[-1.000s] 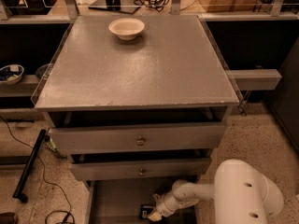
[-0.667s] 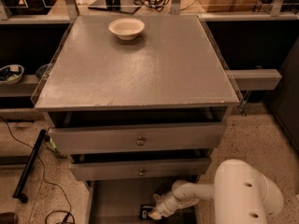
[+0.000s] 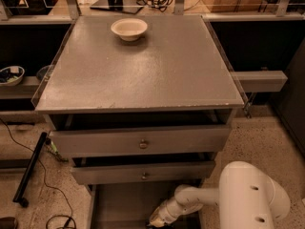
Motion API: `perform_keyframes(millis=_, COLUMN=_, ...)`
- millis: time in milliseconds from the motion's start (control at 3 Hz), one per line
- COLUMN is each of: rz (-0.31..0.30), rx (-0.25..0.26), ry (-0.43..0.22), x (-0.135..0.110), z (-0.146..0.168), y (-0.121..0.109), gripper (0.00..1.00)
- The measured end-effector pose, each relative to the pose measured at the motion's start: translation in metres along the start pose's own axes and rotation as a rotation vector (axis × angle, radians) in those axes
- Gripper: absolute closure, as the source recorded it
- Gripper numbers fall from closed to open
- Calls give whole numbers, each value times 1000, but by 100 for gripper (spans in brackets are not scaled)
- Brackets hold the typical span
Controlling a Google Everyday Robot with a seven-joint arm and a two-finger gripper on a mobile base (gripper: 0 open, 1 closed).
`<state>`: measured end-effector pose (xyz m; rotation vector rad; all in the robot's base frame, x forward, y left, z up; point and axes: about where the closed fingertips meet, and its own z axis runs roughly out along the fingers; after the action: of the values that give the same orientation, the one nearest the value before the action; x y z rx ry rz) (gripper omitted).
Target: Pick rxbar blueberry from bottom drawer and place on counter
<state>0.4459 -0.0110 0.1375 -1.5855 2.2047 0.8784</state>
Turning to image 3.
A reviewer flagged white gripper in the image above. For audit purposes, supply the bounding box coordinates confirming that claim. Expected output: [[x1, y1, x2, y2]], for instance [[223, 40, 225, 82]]
[[149, 198, 202, 227]]

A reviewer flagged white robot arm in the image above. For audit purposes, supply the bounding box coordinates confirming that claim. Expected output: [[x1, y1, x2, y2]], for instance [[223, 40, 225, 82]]
[[149, 161, 291, 229]]

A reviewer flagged middle grey drawer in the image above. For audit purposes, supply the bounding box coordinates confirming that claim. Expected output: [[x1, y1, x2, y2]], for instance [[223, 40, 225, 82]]
[[71, 161, 215, 184]]

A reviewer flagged grey drawer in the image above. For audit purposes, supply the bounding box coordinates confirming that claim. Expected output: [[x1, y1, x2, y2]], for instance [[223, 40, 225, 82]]
[[71, 161, 215, 184], [89, 181, 201, 229], [50, 125, 231, 157]]

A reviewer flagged bottom grey drawer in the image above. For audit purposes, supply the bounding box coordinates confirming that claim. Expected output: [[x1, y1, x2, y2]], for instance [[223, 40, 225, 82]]
[[89, 181, 201, 229]]

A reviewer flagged top grey drawer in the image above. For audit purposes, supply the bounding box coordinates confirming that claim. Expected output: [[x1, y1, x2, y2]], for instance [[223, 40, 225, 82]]
[[50, 125, 231, 157]]

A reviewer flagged grey drawer cabinet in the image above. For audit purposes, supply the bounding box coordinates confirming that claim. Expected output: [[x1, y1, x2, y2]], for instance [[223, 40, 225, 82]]
[[31, 14, 248, 229]]

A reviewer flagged white bowl on counter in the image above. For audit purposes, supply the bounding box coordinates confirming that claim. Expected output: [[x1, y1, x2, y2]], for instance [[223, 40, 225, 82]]
[[111, 18, 148, 42]]

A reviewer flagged black bar on floor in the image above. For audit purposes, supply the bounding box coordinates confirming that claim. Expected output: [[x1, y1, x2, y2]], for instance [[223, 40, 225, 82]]
[[13, 132, 48, 208]]

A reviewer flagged dark bowl on shelf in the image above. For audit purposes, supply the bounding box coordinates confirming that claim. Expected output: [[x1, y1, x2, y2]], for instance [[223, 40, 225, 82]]
[[36, 65, 54, 81]]

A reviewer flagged white bowl with items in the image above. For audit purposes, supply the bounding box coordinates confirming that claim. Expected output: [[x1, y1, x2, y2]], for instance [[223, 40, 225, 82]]
[[0, 66, 25, 86]]

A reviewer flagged black monitor stand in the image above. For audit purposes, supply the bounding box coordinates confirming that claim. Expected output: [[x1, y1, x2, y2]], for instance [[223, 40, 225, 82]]
[[90, 0, 144, 14]]

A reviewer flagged black floor cable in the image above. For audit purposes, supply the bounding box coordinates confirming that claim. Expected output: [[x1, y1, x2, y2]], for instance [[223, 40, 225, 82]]
[[0, 117, 77, 229]]

